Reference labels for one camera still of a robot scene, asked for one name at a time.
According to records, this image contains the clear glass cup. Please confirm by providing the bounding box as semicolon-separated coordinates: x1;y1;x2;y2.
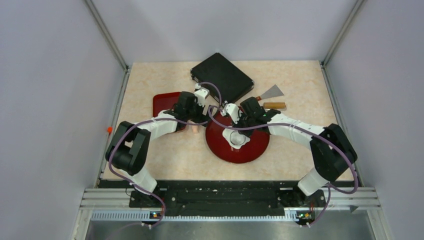
229;130;247;147

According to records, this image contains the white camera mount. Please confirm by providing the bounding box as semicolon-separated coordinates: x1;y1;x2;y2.
220;103;240;124
194;83;210;107

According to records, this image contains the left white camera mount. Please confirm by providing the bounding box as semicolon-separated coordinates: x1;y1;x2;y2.
194;83;210;107

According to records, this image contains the black case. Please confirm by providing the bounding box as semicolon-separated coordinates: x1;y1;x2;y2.
190;52;255;106

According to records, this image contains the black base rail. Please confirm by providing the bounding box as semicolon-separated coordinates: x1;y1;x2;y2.
99;179;355;218

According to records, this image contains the pink plastic cylinder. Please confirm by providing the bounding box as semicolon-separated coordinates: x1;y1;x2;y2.
190;124;199;134

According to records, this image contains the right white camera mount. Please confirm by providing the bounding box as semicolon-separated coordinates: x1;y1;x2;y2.
220;103;240;124

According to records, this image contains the round red tray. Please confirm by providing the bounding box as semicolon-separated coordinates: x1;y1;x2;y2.
205;121;270;164

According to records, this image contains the red rectangular tray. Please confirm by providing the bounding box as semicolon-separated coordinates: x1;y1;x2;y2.
152;91;181;119

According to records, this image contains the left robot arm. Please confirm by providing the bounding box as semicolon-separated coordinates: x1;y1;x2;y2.
105;87;209;207

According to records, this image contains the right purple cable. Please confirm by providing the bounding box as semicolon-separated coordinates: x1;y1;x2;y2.
206;105;360;228

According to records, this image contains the metal scraper wooden handle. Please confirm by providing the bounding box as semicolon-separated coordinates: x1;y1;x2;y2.
256;84;284;101

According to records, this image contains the wooden double-ended roller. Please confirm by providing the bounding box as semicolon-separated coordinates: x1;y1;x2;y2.
262;102;287;111

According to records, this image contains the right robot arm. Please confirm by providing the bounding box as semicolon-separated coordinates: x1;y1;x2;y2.
222;97;359;206

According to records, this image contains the white dough ball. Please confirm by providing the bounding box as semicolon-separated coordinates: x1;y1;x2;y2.
222;128;251;150

